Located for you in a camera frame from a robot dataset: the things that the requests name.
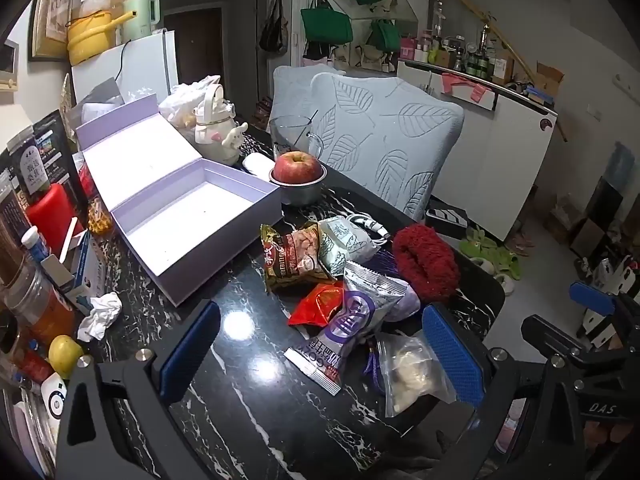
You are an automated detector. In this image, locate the grey plastic bag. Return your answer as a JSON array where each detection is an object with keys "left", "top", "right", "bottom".
[{"left": 72, "top": 77, "right": 126, "bottom": 121}]

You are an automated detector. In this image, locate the brown cardboard box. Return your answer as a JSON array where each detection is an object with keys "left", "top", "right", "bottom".
[{"left": 537, "top": 62, "right": 566, "bottom": 98}]

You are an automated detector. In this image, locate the yellow green fruit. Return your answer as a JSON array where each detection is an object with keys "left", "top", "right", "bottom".
[{"left": 48, "top": 335, "right": 85, "bottom": 380}]

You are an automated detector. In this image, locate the metal bowl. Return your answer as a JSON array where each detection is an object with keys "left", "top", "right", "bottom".
[{"left": 269, "top": 165, "right": 328, "bottom": 207}]

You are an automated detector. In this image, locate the black power cord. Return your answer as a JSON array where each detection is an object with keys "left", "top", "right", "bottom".
[{"left": 115, "top": 40, "right": 132, "bottom": 83}]

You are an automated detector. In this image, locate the white cabinet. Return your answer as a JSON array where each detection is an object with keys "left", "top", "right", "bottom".
[{"left": 397, "top": 60, "right": 558, "bottom": 241}]

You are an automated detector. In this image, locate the black box under chair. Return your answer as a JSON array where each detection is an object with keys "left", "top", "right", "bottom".
[{"left": 425, "top": 207, "right": 471, "bottom": 238}]

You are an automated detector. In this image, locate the woven straw mat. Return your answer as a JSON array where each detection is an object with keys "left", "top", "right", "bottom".
[{"left": 59, "top": 74, "right": 76, "bottom": 126}]

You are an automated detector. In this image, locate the white green patterned packet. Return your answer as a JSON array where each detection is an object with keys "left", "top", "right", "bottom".
[{"left": 317, "top": 216, "right": 383, "bottom": 277}]

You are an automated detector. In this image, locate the dark wooden door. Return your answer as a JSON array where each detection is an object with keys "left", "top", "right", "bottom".
[{"left": 164, "top": 7, "right": 223, "bottom": 93}]

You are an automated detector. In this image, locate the red plastic packet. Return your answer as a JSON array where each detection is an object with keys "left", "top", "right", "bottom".
[{"left": 77, "top": 167, "right": 101, "bottom": 201}]

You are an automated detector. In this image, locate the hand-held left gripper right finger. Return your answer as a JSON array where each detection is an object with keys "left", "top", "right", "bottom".
[{"left": 421, "top": 302, "right": 586, "bottom": 480}]

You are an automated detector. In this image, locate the red bottle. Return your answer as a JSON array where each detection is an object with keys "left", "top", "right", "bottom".
[{"left": 26, "top": 183, "right": 86, "bottom": 256}]

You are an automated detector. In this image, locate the white rolled towel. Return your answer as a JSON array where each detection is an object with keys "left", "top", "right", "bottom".
[{"left": 241, "top": 152, "right": 275, "bottom": 178}]

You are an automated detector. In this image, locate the red apple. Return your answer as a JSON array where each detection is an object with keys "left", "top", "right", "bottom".
[{"left": 272, "top": 151, "right": 323, "bottom": 184}]

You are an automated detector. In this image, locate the glass mug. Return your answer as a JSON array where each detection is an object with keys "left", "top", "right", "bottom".
[{"left": 268, "top": 115, "right": 325, "bottom": 161}]

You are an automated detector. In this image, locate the clear bottle with orange contents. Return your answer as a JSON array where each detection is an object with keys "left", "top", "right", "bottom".
[{"left": 7, "top": 265, "right": 76, "bottom": 346}]

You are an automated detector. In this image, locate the clear plastic food bag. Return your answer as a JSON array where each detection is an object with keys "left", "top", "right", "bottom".
[{"left": 159, "top": 75, "right": 223, "bottom": 128}]

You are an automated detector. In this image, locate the framed picture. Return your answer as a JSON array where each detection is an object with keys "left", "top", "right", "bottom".
[{"left": 27, "top": 0, "right": 77, "bottom": 62}]

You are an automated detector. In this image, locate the black hanging bag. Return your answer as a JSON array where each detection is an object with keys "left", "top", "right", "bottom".
[{"left": 257, "top": 0, "right": 290, "bottom": 53}]

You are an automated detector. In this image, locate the crumpled white tissue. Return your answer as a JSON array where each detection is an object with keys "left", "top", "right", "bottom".
[{"left": 76, "top": 291, "right": 123, "bottom": 342}]

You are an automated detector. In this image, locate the black food pouch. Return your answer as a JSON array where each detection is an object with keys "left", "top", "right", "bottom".
[{"left": 30, "top": 109, "right": 91, "bottom": 201}]

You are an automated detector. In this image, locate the yellow waffle snack bag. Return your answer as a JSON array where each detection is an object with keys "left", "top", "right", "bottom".
[{"left": 87, "top": 195, "right": 116, "bottom": 236}]

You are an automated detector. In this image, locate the beige wall panel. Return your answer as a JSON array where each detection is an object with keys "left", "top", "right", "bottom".
[{"left": 0, "top": 39, "right": 21, "bottom": 92}]

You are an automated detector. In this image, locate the white fridge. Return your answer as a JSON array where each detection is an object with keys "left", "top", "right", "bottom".
[{"left": 70, "top": 29, "right": 180, "bottom": 111}]

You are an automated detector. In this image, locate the pink cloth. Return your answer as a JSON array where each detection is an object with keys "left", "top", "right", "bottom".
[{"left": 441, "top": 72, "right": 493, "bottom": 108}]

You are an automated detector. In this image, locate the lavender gift box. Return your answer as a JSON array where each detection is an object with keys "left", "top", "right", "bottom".
[{"left": 75, "top": 94, "right": 283, "bottom": 307}]

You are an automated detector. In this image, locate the brown red snack packet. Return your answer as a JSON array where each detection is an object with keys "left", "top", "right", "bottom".
[{"left": 260, "top": 222, "right": 337, "bottom": 295}]

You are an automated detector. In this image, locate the green slipper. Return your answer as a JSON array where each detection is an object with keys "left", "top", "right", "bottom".
[
  {"left": 487, "top": 250, "right": 522, "bottom": 281},
  {"left": 459, "top": 227, "right": 501, "bottom": 261}
]

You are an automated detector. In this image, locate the purple silver snack packet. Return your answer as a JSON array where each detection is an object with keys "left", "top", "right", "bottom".
[{"left": 284, "top": 260, "right": 411, "bottom": 396}]

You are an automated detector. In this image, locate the cream kettle-shaped bottle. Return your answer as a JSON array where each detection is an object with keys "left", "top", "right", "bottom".
[{"left": 192, "top": 84, "right": 249, "bottom": 166}]

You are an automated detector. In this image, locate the small red packet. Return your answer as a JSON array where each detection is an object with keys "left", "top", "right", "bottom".
[{"left": 287, "top": 282, "right": 346, "bottom": 328}]

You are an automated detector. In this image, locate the pale green electric kettle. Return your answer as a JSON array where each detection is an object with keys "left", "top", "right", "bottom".
[{"left": 121, "top": 0, "right": 161, "bottom": 43}]

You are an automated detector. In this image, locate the white charger cable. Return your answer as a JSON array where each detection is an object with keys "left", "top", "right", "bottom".
[{"left": 345, "top": 212, "right": 393, "bottom": 246}]

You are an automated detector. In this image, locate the yellow pot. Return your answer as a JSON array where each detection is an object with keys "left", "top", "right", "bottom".
[{"left": 66, "top": 10, "right": 138, "bottom": 67}]

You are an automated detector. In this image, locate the clear zip bag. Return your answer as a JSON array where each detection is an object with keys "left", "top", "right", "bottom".
[{"left": 375, "top": 332, "right": 457, "bottom": 417}]

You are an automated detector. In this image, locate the row of bottles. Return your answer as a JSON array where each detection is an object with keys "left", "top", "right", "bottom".
[{"left": 400, "top": 25, "right": 516, "bottom": 83}]

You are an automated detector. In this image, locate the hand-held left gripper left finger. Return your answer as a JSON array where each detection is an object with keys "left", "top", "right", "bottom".
[{"left": 56, "top": 300, "right": 222, "bottom": 480}]

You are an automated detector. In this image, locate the red fuzzy scrunchie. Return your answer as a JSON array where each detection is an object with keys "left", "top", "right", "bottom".
[{"left": 391, "top": 225, "right": 462, "bottom": 305}]

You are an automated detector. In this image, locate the blue white carton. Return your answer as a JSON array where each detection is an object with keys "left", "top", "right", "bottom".
[{"left": 40, "top": 230, "right": 106, "bottom": 316}]

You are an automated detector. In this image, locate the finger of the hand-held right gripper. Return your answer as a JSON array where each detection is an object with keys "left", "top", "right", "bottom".
[
  {"left": 521, "top": 315, "right": 591, "bottom": 361},
  {"left": 569, "top": 281, "right": 640, "bottom": 319}
]

